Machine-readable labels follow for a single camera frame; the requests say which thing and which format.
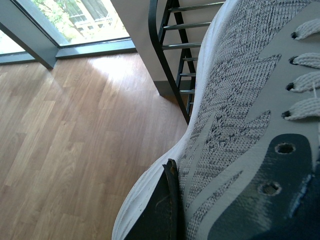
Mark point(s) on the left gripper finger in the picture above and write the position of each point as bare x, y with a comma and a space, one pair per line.
163, 217

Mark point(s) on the grey knit sneaker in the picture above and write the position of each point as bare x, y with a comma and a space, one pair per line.
249, 162

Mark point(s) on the black metal shoe rack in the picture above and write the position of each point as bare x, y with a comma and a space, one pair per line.
176, 36

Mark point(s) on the grey window frame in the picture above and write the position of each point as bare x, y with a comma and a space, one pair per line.
36, 35

